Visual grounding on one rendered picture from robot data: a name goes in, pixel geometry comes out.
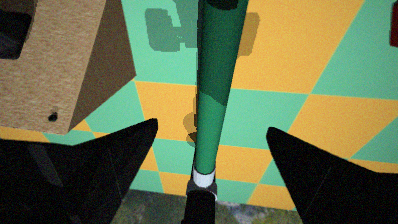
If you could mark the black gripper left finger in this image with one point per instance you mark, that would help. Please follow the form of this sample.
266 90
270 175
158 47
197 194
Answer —
91 178

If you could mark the black post with cap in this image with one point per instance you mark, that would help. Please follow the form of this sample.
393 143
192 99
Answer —
200 208

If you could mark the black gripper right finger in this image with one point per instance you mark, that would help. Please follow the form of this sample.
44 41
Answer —
327 189

